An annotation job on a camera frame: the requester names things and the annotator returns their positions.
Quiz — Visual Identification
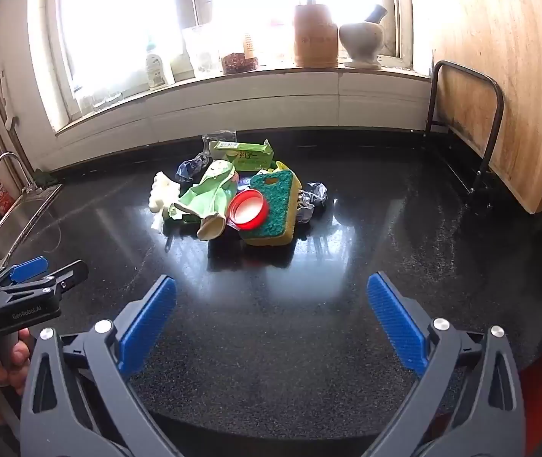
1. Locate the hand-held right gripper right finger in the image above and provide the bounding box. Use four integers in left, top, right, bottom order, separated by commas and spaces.
361, 271, 526, 457

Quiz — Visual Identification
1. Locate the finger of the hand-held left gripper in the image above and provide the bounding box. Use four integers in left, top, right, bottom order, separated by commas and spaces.
0, 256, 49, 291
0, 260, 90, 311

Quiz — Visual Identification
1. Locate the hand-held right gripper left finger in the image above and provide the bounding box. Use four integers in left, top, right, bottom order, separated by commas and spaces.
20, 275, 191, 457

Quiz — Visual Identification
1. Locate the white tube with green cap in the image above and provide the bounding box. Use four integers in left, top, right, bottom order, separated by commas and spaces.
197, 213, 228, 241

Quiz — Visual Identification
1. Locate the light green plastic packaging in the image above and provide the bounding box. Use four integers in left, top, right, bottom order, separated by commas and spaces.
169, 159, 239, 224

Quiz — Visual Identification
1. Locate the stainless steel sink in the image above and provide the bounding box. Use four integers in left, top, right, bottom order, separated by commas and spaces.
0, 182, 65, 262

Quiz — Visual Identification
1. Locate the chrome faucet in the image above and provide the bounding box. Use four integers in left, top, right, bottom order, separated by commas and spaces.
0, 151, 34, 196

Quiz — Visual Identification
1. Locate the crumpled white tissue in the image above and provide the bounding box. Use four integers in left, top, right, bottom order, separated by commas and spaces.
150, 171, 183, 234

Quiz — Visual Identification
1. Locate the red round lid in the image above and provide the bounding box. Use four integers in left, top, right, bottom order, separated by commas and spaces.
227, 189, 270, 227

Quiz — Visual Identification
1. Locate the green and yellow sponge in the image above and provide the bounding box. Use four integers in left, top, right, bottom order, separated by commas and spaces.
240, 170, 303, 247

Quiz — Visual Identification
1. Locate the crumpled dark blue wrapper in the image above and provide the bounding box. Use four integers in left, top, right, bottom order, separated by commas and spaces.
176, 152, 210, 184

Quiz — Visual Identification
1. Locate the green carton box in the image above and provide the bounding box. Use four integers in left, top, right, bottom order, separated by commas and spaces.
207, 139, 276, 172

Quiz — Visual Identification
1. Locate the clear plastic wrapper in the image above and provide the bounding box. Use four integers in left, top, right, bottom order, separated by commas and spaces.
202, 129, 238, 153

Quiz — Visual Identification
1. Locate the white detergent bottle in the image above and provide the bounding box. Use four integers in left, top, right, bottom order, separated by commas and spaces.
145, 40, 175, 90

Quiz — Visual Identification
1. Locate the black metal rack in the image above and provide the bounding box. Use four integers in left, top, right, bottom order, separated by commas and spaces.
424, 59, 505, 213

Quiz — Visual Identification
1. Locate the clear glass jar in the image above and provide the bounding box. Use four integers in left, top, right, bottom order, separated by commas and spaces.
183, 26, 224, 79

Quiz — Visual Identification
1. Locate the large wooden cutting board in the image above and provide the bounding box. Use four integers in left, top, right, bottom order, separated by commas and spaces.
430, 0, 542, 215

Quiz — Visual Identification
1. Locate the glass jar with brown spice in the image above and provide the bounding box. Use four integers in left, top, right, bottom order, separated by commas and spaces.
221, 29, 260, 74

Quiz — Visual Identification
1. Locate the white stone mortar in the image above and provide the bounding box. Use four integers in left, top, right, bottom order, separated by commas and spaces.
338, 21, 387, 70

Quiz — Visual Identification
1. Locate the wooden utensil holder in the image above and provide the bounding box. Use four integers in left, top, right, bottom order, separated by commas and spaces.
293, 4, 339, 68

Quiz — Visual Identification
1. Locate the wall pipe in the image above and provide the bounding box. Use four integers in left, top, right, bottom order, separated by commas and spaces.
0, 5, 31, 177

